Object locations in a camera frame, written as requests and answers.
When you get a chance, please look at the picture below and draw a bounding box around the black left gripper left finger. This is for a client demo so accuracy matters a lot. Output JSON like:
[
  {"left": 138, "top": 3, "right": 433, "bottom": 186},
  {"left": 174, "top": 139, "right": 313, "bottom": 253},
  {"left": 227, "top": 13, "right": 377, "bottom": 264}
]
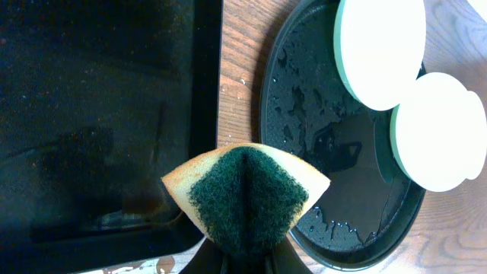
[{"left": 180, "top": 240, "right": 224, "bottom": 274}]

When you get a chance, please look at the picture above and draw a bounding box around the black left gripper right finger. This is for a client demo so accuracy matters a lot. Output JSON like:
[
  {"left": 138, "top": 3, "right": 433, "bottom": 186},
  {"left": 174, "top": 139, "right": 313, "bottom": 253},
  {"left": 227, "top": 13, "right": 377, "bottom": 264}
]
[{"left": 268, "top": 238, "right": 311, "bottom": 274}]

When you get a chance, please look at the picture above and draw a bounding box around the green and yellow sponge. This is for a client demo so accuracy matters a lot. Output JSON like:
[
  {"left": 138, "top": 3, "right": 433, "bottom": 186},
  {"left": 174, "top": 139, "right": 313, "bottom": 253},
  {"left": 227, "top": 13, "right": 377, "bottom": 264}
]
[{"left": 161, "top": 143, "right": 330, "bottom": 261}]

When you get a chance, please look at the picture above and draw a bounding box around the mint green plate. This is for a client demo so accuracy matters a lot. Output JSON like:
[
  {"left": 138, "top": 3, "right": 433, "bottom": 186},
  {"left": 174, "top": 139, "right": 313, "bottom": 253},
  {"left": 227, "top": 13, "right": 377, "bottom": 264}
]
[
  {"left": 333, "top": 0, "right": 426, "bottom": 111},
  {"left": 390, "top": 72, "right": 486, "bottom": 192}
]

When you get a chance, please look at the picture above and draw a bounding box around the black round tray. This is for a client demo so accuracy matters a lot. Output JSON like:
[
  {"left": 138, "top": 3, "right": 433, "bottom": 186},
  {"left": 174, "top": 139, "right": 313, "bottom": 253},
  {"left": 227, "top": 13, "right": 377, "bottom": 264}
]
[{"left": 259, "top": 0, "right": 425, "bottom": 271}]

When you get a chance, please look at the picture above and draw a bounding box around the black rectangular tray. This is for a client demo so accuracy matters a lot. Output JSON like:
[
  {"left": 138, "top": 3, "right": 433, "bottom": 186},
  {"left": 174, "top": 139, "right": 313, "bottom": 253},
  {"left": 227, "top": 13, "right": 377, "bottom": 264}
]
[{"left": 1, "top": 0, "right": 223, "bottom": 273}]

